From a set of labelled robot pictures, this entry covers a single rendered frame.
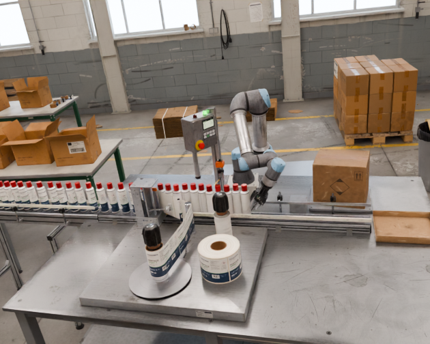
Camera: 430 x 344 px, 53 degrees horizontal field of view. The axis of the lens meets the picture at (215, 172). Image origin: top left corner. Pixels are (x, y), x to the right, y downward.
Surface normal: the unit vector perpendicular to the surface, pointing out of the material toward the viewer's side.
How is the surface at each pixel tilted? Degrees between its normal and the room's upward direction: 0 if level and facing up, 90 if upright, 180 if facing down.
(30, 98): 90
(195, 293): 0
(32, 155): 90
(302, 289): 0
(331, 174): 90
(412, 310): 0
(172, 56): 90
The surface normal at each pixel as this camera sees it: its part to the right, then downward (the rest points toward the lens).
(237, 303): -0.11, -0.90
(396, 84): -0.11, 0.43
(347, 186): -0.37, 0.43
